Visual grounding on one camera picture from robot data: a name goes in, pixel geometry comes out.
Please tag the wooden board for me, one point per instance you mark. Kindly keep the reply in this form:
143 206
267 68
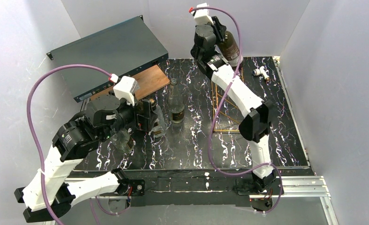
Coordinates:
148 82

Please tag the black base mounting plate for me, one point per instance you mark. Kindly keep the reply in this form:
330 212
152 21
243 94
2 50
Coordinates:
197 187

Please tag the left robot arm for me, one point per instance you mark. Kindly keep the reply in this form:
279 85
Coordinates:
48 195

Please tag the dark brown wine bottle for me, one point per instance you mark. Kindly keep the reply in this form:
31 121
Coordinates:
230 50

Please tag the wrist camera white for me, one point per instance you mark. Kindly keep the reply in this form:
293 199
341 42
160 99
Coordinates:
126 89
203 15

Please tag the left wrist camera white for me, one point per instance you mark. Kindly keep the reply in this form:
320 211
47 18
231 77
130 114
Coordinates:
126 89

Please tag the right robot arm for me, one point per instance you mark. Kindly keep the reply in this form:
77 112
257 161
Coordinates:
257 114

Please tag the grey rack server box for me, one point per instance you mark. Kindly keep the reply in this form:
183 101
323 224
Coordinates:
124 49

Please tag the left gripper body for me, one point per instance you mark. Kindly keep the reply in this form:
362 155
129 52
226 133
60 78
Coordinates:
145 114

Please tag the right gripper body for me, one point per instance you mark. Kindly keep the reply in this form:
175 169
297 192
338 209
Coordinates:
219 30

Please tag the gold wire wine rack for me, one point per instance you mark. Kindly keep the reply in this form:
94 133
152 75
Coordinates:
230 116

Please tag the clear tall glass bottle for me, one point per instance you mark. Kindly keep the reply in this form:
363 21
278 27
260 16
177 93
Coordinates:
175 102

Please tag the aluminium frame rail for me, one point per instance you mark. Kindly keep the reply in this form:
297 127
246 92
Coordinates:
293 186

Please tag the clear round glass bottle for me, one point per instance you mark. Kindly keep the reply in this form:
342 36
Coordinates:
122 141

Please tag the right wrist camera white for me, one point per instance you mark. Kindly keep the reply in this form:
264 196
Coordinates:
203 15

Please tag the white pipe fitting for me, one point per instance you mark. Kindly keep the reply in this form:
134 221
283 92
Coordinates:
263 72

